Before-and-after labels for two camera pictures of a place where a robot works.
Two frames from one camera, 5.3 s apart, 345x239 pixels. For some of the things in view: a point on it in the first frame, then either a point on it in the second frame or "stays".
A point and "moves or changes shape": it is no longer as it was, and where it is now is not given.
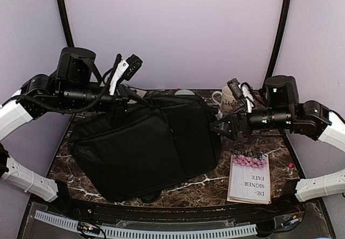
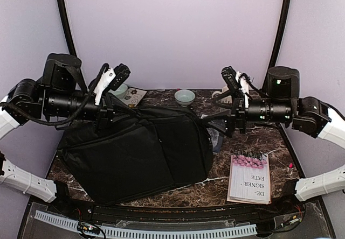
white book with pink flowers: (249, 179) stays
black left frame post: (65, 17) stays
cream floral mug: (228, 102) stays
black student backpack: (162, 142) moves or changes shape
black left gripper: (121, 106) → (106, 116)
